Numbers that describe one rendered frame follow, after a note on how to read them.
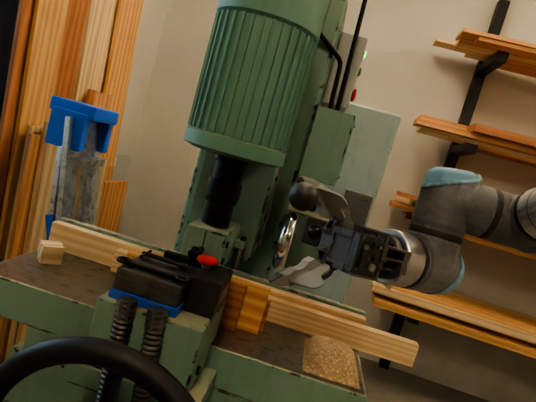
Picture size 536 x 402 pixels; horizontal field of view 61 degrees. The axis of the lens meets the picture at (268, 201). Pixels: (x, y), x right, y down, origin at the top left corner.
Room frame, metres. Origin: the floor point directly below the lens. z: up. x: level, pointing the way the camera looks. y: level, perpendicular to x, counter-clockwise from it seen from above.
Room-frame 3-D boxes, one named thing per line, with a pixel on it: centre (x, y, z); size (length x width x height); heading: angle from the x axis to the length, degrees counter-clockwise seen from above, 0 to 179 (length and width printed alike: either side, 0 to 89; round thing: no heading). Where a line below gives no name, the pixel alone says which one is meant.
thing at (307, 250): (0.96, -0.09, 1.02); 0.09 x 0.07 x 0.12; 85
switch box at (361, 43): (1.09, -0.09, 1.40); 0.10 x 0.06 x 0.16; 175
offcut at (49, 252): (0.75, 0.34, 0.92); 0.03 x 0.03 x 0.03; 37
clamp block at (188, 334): (0.59, 0.09, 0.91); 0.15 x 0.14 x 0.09; 85
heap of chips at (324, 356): (0.68, -0.16, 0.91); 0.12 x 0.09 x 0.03; 175
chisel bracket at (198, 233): (0.80, 0.08, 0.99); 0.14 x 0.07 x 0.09; 175
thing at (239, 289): (0.70, 0.07, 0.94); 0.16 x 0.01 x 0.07; 85
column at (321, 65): (1.07, 0.06, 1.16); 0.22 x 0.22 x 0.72; 85
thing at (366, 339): (0.77, -0.04, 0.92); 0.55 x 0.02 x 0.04; 85
